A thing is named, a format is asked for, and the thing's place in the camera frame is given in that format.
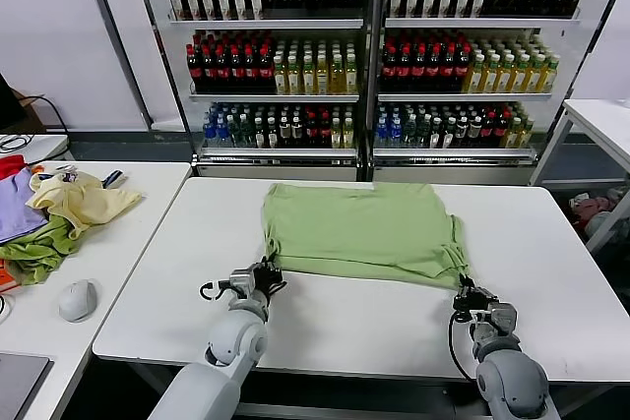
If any orange flat item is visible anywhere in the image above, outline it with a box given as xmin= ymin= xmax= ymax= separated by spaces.
xmin=0 ymin=258 xmax=21 ymax=293

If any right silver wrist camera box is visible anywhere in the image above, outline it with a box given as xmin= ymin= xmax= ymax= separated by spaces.
xmin=486 ymin=301 xmax=519 ymax=337

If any red cap cola bottle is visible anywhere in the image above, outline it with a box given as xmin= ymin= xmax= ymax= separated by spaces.
xmin=229 ymin=43 xmax=245 ymax=92
xmin=201 ymin=43 xmax=217 ymax=92
xmin=243 ymin=43 xmax=259 ymax=92
xmin=258 ymin=43 xmax=274 ymax=92
xmin=410 ymin=43 xmax=427 ymax=92
xmin=425 ymin=43 xmax=442 ymax=92
xmin=454 ymin=43 xmax=471 ymax=92
xmin=187 ymin=43 xmax=203 ymax=92
xmin=215 ymin=43 xmax=230 ymax=92
xmin=439 ymin=43 xmax=456 ymax=92
xmin=396 ymin=43 xmax=412 ymax=92
xmin=381 ymin=43 xmax=398 ymax=92

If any white computer mouse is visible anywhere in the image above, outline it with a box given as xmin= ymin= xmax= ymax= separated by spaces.
xmin=57 ymin=278 xmax=98 ymax=324

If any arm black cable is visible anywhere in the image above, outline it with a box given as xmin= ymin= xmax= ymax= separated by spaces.
xmin=199 ymin=280 xmax=232 ymax=301
xmin=446 ymin=309 xmax=481 ymax=382

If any white side table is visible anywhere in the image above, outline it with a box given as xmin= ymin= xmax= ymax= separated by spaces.
xmin=529 ymin=97 xmax=630 ymax=253

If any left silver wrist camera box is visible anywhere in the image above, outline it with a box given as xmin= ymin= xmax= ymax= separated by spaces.
xmin=229 ymin=270 xmax=257 ymax=298

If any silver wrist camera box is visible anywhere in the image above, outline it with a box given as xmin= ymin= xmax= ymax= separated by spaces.
xmin=486 ymin=301 xmax=519 ymax=337
xmin=229 ymin=270 xmax=257 ymax=298

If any pale yellow garment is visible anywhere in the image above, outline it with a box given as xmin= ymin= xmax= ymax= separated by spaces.
xmin=25 ymin=169 xmax=144 ymax=240

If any black power cable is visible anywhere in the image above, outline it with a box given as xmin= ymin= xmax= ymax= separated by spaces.
xmin=22 ymin=93 xmax=70 ymax=135

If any purple garment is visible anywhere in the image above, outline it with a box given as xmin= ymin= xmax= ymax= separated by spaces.
xmin=0 ymin=167 xmax=50 ymax=244

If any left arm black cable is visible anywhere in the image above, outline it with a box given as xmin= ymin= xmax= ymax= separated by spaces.
xmin=199 ymin=280 xmax=232 ymax=301

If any black white cable coil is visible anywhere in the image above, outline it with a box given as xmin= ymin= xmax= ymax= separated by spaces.
xmin=0 ymin=134 xmax=34 ymax=152

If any green polo shirt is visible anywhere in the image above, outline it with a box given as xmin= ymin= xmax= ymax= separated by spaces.
xmin=260 ymin=182 xmax=472 ymax=292

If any grey laptop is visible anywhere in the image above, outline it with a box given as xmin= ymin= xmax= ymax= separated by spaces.
xmin=0 ymin=351 xmax=54 ymax=420

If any red garment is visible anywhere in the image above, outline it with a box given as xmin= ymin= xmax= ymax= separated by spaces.
xmin=0 ymin=153 xmax=27 ymax=180

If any yellow tea bottle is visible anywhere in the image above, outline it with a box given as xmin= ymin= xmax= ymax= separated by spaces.
xmin=497 ymin=53 xmax=514 ymax=93
xmin=541 ymin=53 xmax=558 ymax=93
xmin=300 ymin=54 xmax=316 ymax=95
xmin=272 ymin=54 xmax=287 ymax=95
xmin=344 ymin=54 xmax=359 ymax=95
xmin=315 ymin=54 xmax=331 ymax=95
xmin=512 ymin=53 xmax=529 ymax=93
xmin=482 ymin=53 xmax=499 ymax=93
xmin=527 ymin=53 xmax=543 ymax=93
xmin=286 ymin=54 xmax=302 ymax=95
xmin=329 ymin=54 xmax=345 ymax=95
xmin=469 ymin=53 xmax=485 ymax=93

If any crumpled green garment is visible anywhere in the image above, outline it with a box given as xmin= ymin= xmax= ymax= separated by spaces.
xmin=0 ymin=215 xmax=83 ymax=286

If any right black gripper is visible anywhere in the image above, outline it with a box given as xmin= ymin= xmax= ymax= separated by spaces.
xmin=453 ymin=272 xmax=498 ymax=316

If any brown cardboard box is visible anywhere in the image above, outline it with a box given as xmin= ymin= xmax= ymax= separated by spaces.
xmin=12 ymin=89 xmax=46 ymax=135

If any navy white striped cloth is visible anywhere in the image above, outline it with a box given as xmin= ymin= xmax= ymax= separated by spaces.
xmin=100 ymin=169 xmax=128 ymax=191

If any white printed garment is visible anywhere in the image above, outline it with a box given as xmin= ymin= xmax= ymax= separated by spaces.
xmin=30 ymin=162 xmax=81 ymax=186

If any grey wall rail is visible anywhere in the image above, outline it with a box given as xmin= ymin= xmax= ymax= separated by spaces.
xmin=78 ymin=0 xmax=155 ymax=132

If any white beverage shelf unit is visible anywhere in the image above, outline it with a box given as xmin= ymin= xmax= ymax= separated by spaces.
xmin=128 ymin=0 xmax=380 ymax=183
xmin=368 ymin=0 xmax=597 ymax=186

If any black monitor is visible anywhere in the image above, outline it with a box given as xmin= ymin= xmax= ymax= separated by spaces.
xmin=0 ymin=73 xmax=29 ymax=132

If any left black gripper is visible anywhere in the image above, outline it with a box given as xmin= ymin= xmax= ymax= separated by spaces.
xmin=253 ymin=257 xmax=289 ymax=301

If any pink garment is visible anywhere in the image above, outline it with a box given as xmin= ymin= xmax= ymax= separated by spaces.
xmin=570 ymin=196 xmax=616 ymax=229

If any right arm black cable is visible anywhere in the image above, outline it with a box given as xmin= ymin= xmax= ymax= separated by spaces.
xmin=446 ymin=309 xmax=481 ymax=382

